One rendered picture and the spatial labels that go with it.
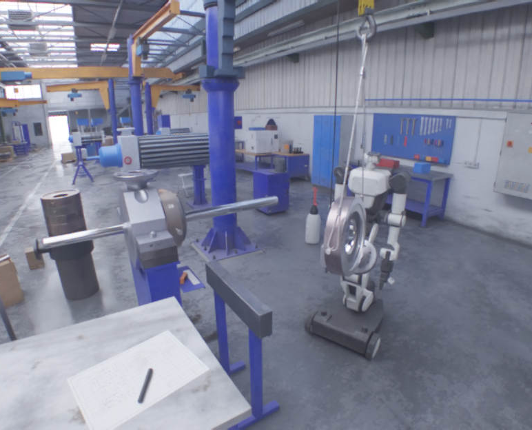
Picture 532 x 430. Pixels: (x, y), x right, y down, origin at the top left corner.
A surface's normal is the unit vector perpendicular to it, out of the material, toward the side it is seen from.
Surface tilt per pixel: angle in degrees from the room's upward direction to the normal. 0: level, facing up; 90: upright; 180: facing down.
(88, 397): 0
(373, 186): 90
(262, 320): 90
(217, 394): 0
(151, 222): 90
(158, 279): 90
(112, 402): 0
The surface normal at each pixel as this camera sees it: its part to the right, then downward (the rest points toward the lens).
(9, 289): 0.80, 0.19
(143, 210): 0.39, -0.49
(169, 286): 0.55, 0.26
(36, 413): 0.00, -0.95
